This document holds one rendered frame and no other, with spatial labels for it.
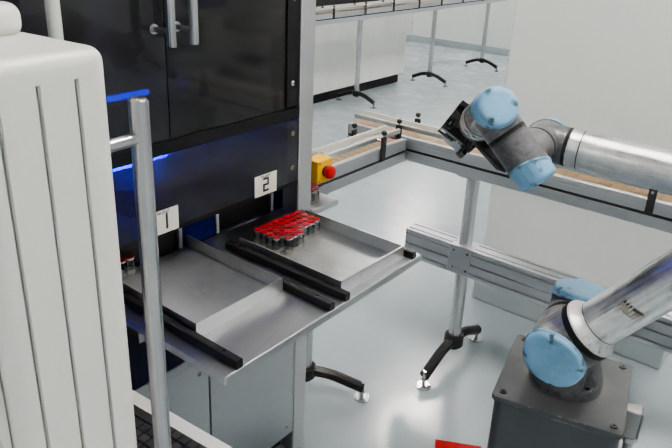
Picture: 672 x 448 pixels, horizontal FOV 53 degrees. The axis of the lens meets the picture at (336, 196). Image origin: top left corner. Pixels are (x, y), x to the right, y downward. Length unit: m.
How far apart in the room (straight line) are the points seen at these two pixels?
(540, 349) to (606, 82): 1.74
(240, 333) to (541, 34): 1.96
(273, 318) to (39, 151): 0.85
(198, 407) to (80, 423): 1.06
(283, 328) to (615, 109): 1.84
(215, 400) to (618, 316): 1.17
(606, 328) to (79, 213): 0.90
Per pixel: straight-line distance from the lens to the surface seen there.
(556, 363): 1.33
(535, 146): 1.24
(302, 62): 1.85
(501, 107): 1.21
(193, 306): 1.55
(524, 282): 2.57
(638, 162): 1.32
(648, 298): 1.25
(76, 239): 0.82
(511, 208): 3.17
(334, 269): 1.69
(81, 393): 0.91
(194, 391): 1.94
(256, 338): 1.44
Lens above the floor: 1.68
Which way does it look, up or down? 22 degrees down
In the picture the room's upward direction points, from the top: 2 degrees clockwise
